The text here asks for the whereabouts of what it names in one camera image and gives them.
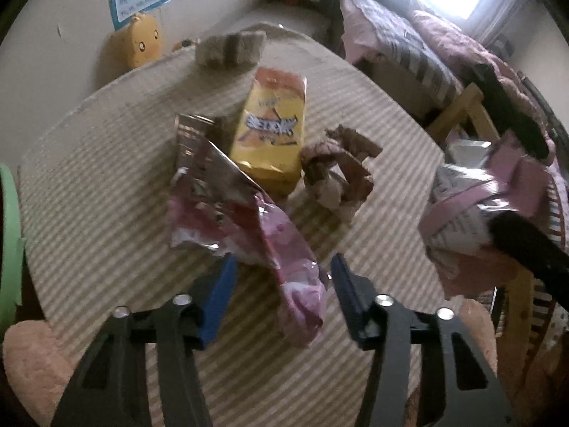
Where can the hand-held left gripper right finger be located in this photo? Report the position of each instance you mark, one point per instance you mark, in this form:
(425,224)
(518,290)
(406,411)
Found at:
(346,293)

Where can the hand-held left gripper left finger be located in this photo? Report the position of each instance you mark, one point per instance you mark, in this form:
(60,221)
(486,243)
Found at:
(220,293)

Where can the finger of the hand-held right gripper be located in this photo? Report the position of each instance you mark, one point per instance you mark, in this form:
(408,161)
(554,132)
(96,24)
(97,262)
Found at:
(533,253)

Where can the pink snack wrapper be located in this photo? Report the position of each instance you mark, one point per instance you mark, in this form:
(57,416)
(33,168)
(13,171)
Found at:
(231,218)

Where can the pink white printed wrapper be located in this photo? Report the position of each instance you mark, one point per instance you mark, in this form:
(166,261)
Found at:
(462,222)

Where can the yellow snack box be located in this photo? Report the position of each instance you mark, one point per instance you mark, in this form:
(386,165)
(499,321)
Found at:
(271,129)

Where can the green bin with red inside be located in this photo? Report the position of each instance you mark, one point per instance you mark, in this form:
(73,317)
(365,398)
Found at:
(9,240)

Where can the pink plush cloth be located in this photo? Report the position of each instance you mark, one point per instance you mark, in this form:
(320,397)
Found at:
(31,373)
(478,329)

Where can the crumpled brown paper ball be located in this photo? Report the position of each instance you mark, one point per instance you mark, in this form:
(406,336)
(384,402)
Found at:
(342,173)

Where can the black cloth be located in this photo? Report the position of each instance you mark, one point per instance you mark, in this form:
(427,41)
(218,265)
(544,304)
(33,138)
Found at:
(506,111)

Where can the wooden chair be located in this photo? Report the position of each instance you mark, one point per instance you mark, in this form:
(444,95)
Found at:
(478,106)

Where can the brown foil wrapper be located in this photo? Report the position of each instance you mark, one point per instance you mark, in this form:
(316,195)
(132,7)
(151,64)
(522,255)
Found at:
(191,135)

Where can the pink quilt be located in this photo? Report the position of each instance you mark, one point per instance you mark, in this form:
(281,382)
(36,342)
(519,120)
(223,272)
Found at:
(453,40)

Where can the grey curtain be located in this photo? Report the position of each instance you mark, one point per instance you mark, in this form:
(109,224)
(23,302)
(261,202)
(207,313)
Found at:
(502,13)

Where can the crumpled grey paper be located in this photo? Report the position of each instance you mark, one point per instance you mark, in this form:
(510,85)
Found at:
(231,51)

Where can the yellow potty chair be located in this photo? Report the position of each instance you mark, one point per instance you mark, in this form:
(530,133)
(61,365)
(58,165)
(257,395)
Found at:
(138,42)

